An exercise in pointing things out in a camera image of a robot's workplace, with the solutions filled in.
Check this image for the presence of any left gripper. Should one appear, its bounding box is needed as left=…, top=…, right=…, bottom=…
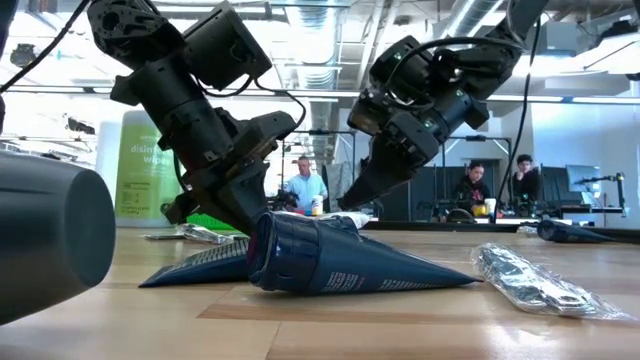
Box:
left=162, top=117, right=272, bottom=236

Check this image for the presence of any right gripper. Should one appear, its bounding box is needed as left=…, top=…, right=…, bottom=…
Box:
left=340, top=110, right=441, bottom=209

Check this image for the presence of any dark blue toiletry tube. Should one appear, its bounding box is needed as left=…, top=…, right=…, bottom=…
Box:
left=536, top=219, right=616, bottom=246
left=138, top=238, right=251, bottom=290
left=247, top=211, right=484, bottom=297

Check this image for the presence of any black partition panel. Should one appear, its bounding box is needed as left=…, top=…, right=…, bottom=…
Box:
left=407, top=167, right=454, bottom=225

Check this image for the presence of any green disinfecting wipes canister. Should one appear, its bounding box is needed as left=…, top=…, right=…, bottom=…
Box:
left=114, top=109, right=184, bottom=229

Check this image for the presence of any person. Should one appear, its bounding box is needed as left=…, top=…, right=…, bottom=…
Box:
left=451, top=159, right=494, bottom=217
left=284, top=155, right=330, bottom=215
left=509, top=153, right=544, bottom=211

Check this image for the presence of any dark grey roll-on deodorant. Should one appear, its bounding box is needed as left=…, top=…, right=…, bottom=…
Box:
left=0, top=151, right=117, bottom=327

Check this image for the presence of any grey background monitor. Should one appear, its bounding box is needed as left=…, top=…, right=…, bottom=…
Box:
left=565, top=164, right=602, bottom=195

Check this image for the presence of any long ceiling light strip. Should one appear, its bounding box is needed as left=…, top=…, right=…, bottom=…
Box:
left=0, top=85, right=640, bottom=105

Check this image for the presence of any black ceiling-mounted device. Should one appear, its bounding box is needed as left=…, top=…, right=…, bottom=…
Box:
left=8, top=43, right=39, bottom=70

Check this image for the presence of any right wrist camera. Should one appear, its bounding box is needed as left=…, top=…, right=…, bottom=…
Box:
left=347, top=88, right=399, bottom=137

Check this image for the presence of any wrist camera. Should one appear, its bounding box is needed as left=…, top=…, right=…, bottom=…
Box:
left=347, top=88, right=399, bottom=137
left=233, top=110, right=300, bottom=157

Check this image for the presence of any black background rig frame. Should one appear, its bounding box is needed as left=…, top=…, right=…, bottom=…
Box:
left=294, top=130, right=358, bottom=201
left=441, top=135, right=513, bottom=171

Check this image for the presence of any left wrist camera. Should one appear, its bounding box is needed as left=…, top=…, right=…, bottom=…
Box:
left=233, top=110, right=300, bottom=157

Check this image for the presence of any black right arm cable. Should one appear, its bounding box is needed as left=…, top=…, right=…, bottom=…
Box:
left=494, top=0, right=546, bottom=221

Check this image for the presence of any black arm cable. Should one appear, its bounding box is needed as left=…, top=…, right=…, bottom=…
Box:
left=0, top=0, right=307, bottom=132
left=494, top=0, right=546, bottom=221

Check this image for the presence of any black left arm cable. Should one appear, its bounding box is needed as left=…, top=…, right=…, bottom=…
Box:
left=0, top=0, right=307, bottom=132

